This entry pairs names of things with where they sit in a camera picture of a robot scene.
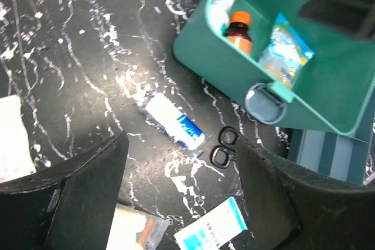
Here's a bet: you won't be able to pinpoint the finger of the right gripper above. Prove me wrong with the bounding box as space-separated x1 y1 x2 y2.
298 0 374 42

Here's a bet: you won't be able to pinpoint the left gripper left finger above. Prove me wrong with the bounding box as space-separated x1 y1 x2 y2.
1 132 129 249

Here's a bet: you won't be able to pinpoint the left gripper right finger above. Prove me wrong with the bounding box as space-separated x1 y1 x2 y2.
236 136 374 249

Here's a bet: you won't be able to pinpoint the white gauze packet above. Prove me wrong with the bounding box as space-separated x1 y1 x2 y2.
1 95 36 183

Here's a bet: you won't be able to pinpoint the blue white pouch packet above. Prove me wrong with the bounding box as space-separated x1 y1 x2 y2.
258 13 315 88

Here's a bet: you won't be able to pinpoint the teal medicine box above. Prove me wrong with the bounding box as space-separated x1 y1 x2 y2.
173 0 374 135

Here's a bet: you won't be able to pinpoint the brown medicine bottle orange cap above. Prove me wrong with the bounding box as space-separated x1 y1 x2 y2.
224 11 253 56

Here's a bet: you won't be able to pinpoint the teal white sachet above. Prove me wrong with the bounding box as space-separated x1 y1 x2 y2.
174 197 247 250

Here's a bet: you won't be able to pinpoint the blue-grey divider tray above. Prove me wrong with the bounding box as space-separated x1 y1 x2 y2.
288 95 374 185

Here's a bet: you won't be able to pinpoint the white teal bottle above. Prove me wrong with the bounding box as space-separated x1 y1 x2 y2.
209 0 235 34

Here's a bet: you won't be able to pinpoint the white blue bandage roll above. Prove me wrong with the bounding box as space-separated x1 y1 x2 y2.
137 93 205 150

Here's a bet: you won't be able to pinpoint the black handled scissors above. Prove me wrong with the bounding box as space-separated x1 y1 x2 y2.
210 126 240 169

